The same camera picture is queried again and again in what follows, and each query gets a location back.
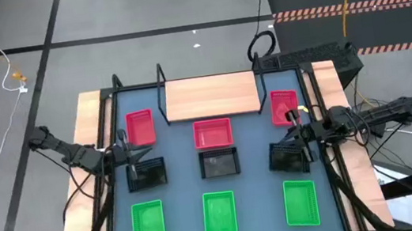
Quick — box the black coiled cable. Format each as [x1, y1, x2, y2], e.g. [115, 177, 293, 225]
[240, 0, 280, 63]

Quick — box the black cable conduit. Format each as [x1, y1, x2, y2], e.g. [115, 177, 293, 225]
[51, 175, 122, 231]
[320, 143, 397, 231]

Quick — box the green plastic basket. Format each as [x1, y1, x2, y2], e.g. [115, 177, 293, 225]
[127, 199, 167, 231]
[199, 188, 240, 231]
[281, 176, 322, 230]

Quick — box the white sheet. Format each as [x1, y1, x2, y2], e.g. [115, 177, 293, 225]
[371, 159, 412, 229]

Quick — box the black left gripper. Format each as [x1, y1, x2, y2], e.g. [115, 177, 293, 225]
[106, 124, 157, 184]

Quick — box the red plastic basket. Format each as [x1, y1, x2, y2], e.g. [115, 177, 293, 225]
[267, 87, 302, 129]
[123, 108, 158, 149]
[191, 116, 236, 151]

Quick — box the black plastic basket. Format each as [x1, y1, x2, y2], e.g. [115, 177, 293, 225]
[123, 155, 169, 194]
[197, 146, 243, 180]
[265, 137, 313, 179]

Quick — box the wooden shelf with black frame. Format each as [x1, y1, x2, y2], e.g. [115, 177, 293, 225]
[151, 49, 271, 129]

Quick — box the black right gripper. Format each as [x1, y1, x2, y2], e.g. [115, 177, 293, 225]
[275, 106, 331, 166]

